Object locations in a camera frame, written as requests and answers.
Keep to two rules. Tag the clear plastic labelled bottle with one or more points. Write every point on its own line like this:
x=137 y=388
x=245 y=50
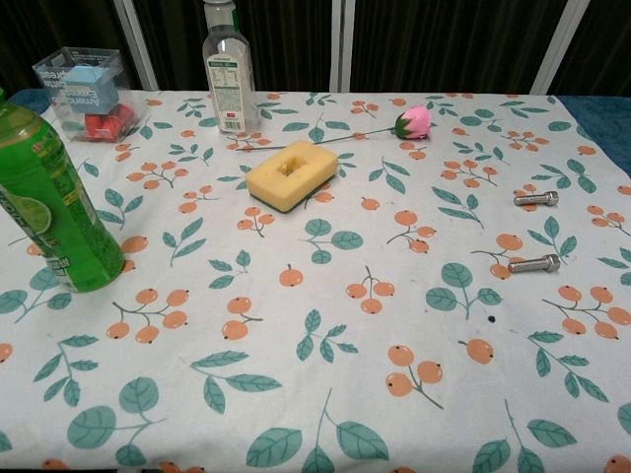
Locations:
x=229 y=74

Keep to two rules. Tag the silver partition post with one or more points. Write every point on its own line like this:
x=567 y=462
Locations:
x=559 y=47
x=340 y=44
x=135 y=47

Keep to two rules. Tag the clear plastic box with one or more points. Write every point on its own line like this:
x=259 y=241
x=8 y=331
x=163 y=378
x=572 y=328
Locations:
x=49 y=74

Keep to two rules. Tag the pink artificial rose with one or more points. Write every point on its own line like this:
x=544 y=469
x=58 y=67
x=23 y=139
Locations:
x=416 y=122

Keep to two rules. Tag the dark curtain panel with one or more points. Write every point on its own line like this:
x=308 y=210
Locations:
x=286 y=39
x=443 y=39
x=29 y=29
x=611 y=39

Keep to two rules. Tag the yellow sponge with hole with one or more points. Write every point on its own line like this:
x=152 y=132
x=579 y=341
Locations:
x=276 y=187

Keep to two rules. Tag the silver bolt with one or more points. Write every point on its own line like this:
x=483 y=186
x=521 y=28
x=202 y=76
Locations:
x=536 y=199
x=534 y=264

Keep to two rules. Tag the floral orange-print white tablecloth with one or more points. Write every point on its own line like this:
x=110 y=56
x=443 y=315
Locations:
x=345 y=295

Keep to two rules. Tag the red capsule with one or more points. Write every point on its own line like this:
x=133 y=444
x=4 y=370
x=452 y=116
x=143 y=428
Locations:
x=101 y=127
x=126 y=114

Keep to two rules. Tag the light blue cube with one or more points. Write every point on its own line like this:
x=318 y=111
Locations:
x=96 y=79

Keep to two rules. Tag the green plastic drink bottle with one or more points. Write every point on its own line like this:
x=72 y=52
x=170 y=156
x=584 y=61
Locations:
x=64 y=207

